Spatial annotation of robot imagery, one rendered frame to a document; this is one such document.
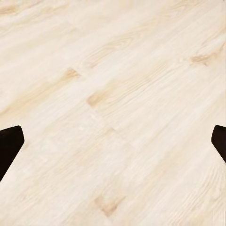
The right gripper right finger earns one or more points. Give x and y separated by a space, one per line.
218 139

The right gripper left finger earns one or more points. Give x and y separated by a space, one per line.
11 141

